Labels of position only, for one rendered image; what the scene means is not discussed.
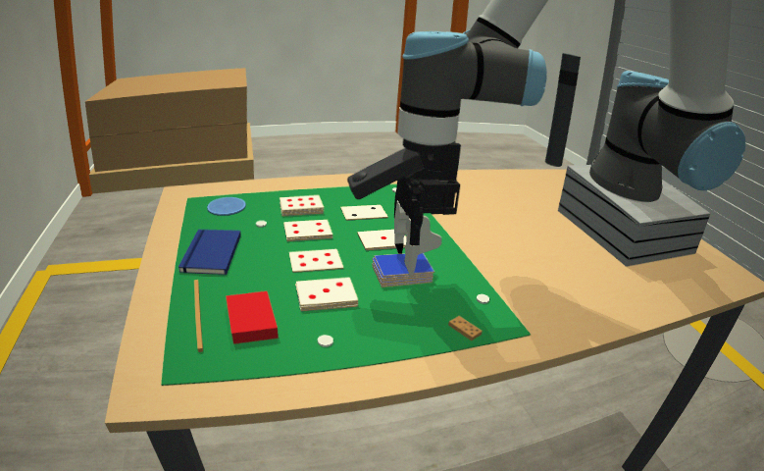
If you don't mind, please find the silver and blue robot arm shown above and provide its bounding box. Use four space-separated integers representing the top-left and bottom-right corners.
347 0 745 202

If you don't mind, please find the white playing card with black pips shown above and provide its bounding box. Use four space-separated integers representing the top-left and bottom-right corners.
340 205 388 221

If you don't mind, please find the red rectangular block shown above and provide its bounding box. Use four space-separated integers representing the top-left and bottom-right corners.
227 291 279 344

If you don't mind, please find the blue flat disc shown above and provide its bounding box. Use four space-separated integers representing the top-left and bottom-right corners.
207 197 246 216

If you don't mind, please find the thin wooden stick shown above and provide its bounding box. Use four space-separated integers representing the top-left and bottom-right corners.
194 280 203 352

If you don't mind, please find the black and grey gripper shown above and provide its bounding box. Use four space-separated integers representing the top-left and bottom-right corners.
394 138 461 276

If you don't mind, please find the dark blue notebook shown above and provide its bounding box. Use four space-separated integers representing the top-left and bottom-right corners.
178 230 241 275

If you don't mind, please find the green felt mat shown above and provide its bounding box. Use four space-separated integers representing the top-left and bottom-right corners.
161 184 531 386

